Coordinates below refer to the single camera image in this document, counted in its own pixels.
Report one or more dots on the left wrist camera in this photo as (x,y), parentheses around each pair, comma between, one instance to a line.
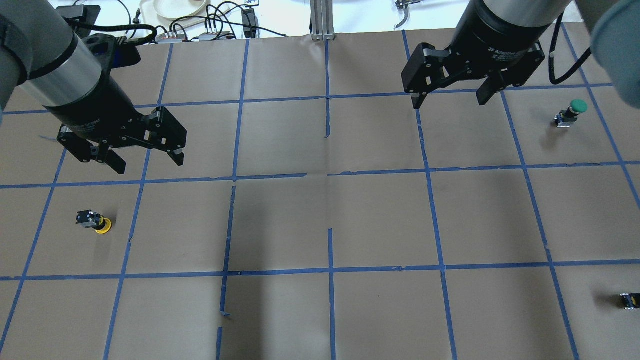
(112,52)

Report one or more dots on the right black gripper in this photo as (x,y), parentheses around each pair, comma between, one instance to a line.
(492,37)

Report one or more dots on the yellow push button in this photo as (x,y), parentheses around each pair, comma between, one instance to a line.
(89,219)

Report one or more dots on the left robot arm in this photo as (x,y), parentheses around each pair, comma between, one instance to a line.
(66,66)

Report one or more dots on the white plate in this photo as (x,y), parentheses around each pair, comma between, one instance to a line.
(174,9)

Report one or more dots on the black stand base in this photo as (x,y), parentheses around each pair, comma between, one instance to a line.
(80,13)

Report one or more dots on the small black switch block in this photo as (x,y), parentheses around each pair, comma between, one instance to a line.
(630,300)

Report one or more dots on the aluminium frame post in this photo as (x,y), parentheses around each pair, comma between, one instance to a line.
(322,20)

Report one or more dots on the black power adapter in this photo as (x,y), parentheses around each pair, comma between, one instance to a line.
(249,23)

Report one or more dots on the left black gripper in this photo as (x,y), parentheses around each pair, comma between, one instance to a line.
(94,109)

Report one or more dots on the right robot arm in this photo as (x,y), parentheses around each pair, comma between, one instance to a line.
(613,26)

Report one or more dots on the green push button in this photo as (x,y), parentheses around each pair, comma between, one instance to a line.
(566,118)

